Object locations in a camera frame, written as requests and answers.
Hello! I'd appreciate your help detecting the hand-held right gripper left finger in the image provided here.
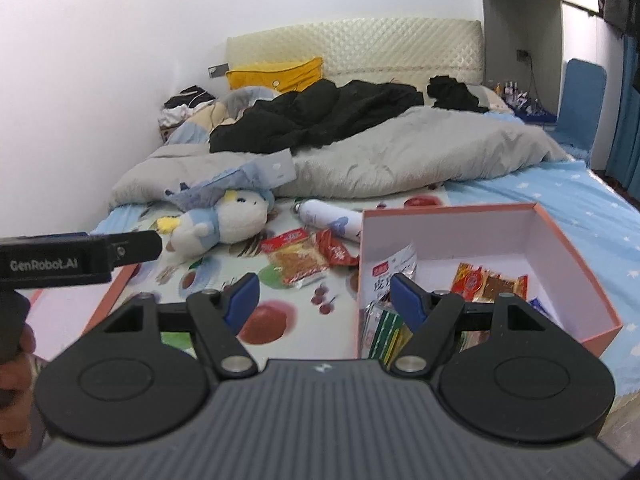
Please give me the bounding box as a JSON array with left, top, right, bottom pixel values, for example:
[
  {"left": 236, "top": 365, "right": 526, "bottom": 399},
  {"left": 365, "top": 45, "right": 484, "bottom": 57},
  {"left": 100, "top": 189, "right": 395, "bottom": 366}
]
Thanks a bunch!
[{"left": 89, "top": 272, "right": 261, "bottom": 380}]

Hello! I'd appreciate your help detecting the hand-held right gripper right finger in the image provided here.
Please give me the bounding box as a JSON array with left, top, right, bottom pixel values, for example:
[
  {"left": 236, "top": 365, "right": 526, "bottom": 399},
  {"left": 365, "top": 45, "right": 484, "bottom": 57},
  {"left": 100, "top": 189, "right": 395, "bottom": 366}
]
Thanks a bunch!
[{"left": 391, "top": 272, "right": 561, "bottom": 380}]

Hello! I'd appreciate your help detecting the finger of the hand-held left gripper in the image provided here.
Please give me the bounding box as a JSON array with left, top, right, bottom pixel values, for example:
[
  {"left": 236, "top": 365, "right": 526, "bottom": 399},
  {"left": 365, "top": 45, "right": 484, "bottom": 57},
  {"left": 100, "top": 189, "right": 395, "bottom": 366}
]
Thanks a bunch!
[{"left": 107, "top": 231, "right": 164, "bottom": 266}]

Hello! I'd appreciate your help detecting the green striped snack packet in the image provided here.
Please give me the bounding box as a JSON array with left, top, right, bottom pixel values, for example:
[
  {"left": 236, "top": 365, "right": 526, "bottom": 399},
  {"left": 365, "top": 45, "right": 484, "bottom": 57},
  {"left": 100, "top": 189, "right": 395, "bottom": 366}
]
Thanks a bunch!
[{"left": 361, "top": 302, "right": 415, "bottom": 362}]

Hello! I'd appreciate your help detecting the red label brown snack packet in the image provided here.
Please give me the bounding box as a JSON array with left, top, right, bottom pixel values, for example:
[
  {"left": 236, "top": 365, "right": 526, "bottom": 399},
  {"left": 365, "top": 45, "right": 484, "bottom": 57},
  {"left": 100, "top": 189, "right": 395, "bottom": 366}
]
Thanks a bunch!
[{"left": 451, "top": 261, "right": 529, "bottom": 304}]

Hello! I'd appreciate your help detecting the pink cardboard box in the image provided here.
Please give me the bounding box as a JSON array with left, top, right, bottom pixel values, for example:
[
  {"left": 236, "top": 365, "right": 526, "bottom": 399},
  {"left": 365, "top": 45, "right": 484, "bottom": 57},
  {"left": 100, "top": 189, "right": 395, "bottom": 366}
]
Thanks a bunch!
[{"left": 357, "top": 202, "right": 624, "bottom": 361}]

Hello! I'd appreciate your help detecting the person's left hand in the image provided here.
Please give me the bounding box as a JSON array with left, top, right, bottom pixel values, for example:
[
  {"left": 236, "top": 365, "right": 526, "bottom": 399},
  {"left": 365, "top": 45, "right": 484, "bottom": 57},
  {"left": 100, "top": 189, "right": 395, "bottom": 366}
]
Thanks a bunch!
[{"left": 0, "top": 327, "right": 46, "bottom": 443}]

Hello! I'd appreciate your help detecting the fruit print mat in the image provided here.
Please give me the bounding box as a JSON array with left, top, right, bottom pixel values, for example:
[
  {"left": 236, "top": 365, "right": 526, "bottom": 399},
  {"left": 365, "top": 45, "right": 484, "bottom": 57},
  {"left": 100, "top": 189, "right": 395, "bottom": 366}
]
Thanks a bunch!
[{"left": 90, "top": 185, "right": 451, "bottom": 361}]

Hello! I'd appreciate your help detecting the pink box lid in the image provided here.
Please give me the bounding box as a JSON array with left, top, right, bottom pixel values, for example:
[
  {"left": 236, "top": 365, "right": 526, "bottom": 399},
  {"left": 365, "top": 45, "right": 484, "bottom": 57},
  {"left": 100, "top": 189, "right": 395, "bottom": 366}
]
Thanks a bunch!
[{"left": 22, "top": 260, "right": 142, "bottom": 363}]

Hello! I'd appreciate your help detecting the clear orange cake packet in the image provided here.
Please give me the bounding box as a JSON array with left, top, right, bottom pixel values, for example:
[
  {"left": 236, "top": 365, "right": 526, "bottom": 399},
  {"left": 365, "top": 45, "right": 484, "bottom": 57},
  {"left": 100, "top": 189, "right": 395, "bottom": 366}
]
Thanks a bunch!
[{"left": 261, "top": 227, "right": 332, "bottom": 289}]

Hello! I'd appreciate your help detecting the red white print snack packet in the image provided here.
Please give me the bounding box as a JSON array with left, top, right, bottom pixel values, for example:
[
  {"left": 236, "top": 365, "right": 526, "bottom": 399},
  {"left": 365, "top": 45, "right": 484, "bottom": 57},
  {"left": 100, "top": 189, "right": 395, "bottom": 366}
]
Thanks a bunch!
[{"left": 314, "top": 228, "right": 362, "bottom": 268}]

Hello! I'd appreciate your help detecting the white blue plush toy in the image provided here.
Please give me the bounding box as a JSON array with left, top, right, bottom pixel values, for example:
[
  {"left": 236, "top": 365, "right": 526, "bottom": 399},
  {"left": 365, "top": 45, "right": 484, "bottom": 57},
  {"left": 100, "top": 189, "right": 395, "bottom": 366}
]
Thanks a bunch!
[{"left": 155, "top": 189, "right": 276, "bottom": 263}]

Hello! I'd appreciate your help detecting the white spray bottle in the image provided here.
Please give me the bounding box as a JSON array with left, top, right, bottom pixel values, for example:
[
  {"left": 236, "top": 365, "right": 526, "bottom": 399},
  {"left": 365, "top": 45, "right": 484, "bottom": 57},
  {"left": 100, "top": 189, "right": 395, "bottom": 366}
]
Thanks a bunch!
[{"left": 292, "top": 199, "right": 363, "bottom": 243}]

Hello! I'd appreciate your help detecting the cartoon print pillow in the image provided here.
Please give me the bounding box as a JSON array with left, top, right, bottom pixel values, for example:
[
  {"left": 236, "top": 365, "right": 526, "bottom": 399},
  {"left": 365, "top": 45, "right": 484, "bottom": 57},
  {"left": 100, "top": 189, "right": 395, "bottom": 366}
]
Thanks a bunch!
[{"left": 165, "top": 86, "right": 281, "bottom": 147}]

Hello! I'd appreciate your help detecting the grey blanket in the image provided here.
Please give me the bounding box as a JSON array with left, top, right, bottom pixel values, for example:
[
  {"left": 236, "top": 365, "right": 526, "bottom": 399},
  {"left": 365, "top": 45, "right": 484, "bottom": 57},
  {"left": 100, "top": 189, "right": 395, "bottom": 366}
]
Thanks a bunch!
[{"left": 109, "top": 105, "right": 576, "bottom": 208}]

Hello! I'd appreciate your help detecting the black white clothes heap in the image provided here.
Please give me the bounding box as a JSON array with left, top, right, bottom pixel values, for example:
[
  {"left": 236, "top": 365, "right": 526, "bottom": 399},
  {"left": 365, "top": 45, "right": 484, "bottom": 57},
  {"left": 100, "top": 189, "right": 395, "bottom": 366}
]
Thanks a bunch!
[{"left": 159, "top": 87, "right": 217, "bottom": 128}]

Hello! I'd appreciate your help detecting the blue star bedsheet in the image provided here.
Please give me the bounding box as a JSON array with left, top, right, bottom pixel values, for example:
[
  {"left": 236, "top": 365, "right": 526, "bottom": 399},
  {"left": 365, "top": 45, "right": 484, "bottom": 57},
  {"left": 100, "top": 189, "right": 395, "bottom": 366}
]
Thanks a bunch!
[{"left": 442, "top": 160, "right": 640, "bottom": 401}]

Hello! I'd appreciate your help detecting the black jacket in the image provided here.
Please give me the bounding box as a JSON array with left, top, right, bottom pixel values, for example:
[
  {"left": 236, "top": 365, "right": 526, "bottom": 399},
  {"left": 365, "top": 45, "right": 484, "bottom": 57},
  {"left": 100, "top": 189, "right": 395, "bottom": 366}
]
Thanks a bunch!
[{"left": 209, "top": 79, "right": 426, "bottom": 155}]

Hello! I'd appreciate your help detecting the small black garment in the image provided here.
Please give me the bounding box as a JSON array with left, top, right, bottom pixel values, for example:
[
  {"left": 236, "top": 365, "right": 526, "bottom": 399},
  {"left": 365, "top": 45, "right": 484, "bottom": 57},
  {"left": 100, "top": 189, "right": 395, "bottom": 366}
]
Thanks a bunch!
[{"left": 426, "top": 75, "right": 490, "bottom": 113}]

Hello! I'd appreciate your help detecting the white pillow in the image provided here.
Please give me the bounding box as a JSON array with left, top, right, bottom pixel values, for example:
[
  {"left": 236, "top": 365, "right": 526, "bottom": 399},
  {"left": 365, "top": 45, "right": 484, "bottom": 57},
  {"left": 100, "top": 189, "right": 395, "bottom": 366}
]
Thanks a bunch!
[{"left": 472, "top": 85, "right": 513, "bottom": 115}]

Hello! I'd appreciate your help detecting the yellow pillow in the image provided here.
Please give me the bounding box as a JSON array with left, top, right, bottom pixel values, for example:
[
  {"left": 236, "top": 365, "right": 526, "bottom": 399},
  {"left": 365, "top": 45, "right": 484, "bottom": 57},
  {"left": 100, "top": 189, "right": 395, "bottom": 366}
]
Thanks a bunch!
[{"left": 225, "top": 56, "right": 325, "bottom": 95}]

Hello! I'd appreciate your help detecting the dark blue tray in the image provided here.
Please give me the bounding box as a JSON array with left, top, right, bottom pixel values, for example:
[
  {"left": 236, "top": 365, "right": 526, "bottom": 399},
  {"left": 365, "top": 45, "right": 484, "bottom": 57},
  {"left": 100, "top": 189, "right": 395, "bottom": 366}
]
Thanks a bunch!
[{"left": 512, "top": 107, "right": 558, "bottom": 125}]

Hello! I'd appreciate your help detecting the row of small bottles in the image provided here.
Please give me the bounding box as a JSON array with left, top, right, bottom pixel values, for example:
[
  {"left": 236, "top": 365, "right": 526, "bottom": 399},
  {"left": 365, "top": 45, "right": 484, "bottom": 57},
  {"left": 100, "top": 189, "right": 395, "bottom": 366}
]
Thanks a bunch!
[{"left": 487, "top": 80, "right": 546, "bottom": 111}]

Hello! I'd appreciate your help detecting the blue chair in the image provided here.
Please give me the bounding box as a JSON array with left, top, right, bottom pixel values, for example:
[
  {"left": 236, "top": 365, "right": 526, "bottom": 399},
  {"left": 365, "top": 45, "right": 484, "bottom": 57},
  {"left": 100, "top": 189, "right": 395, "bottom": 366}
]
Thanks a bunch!
[{"left": 555, "top": 58, "right": 608, "bottom": 153}]

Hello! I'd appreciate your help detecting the cream padded headboard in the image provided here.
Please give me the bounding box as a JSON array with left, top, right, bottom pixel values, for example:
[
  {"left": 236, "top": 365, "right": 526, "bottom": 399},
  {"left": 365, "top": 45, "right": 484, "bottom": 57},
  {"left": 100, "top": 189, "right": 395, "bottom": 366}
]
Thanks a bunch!
[{"left": 225, "top": 16, "right": 485, "bottom": 92}]

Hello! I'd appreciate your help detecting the blue curtain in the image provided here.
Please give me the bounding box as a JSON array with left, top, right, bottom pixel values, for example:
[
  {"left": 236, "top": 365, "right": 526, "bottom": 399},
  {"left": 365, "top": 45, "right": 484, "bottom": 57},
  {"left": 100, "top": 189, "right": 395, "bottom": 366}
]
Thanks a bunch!
[{"left": 592, "top": 35, "right": 640, "bottom": 191}]

